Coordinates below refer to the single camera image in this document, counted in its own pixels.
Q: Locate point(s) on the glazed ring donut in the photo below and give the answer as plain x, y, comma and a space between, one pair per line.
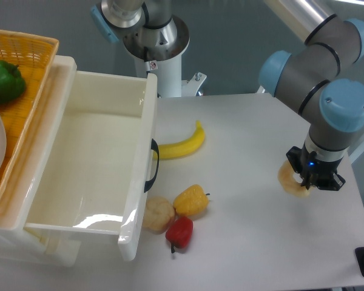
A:
289, 184

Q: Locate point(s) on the white upper drawer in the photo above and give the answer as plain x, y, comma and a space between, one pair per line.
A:
95, 183

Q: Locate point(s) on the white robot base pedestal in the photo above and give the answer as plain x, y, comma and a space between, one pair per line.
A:
159, 51

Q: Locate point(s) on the green bell pepper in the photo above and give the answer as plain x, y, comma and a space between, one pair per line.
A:
12, 84

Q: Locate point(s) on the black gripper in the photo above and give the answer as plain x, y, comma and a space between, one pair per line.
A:
314, 172

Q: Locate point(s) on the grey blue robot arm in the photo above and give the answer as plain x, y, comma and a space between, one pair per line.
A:
308, 83

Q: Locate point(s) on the yellow banana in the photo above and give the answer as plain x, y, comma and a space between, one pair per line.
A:
182, 148

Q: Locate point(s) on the yellow bell pepper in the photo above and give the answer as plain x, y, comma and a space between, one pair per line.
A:
191, 201

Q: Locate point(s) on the beige bread bun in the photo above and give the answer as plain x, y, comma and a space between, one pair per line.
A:
159, 214

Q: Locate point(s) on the white drawer cabinet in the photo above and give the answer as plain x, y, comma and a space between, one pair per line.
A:
17, 240

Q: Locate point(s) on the red bell pepper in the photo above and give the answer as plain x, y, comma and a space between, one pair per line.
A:
180, 233

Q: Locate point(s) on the orange woven basket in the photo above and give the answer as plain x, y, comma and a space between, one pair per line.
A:
33, 54

